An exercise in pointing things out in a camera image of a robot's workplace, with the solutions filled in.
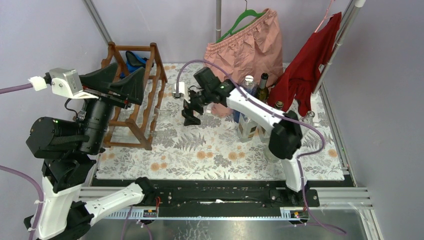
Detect brown wooden wine rack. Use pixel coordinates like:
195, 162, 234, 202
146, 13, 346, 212
101, 41, 168, 151

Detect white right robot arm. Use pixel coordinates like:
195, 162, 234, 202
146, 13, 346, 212
172, 67, 307, 206

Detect dark green wine bottle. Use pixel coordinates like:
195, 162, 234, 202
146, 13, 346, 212
254, 72, 269, 103

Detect pink shorts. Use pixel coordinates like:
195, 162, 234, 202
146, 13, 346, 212
203, 8, 284, 118

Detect blue glass bottle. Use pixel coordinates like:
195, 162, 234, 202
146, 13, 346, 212
233, 75, 258, 123

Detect green clothes hanger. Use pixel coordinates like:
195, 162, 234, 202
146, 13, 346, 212
215, 0, 266, 43

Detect clear labelled square bottle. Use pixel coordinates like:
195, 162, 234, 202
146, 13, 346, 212
237, 113, 258, 143

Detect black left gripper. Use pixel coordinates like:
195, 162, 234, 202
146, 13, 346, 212
78, 62, 147, 151

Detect silver metal clothes pole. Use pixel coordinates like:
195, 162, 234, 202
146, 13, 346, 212
313, 0, 366, 94

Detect pink clothes hanger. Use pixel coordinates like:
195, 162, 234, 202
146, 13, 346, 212
314, 0, 335, 33

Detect floral patterned table mat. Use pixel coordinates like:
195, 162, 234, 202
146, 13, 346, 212
95, 63, 345, 181

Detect clear round glass bottle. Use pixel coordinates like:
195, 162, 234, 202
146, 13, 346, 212
264, 146, 281, 163

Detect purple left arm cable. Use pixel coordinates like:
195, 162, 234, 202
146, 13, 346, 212
0, 82, 46, 240

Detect clear labelled bottle black cap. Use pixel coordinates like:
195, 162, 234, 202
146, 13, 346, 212
258, 101, 284, 143

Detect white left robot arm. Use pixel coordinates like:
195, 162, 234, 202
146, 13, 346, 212
24, 63, 157, 240

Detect clear slim glass bottle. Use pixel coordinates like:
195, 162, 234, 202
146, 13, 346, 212
300, 110, 315, 147

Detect blue and black cloth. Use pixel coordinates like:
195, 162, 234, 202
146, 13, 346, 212
125, 51, 149, 75

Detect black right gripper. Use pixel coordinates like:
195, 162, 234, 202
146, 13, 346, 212
181, 88, 212, 127

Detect red shirt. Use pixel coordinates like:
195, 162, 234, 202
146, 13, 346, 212
266, 12, 342, 117

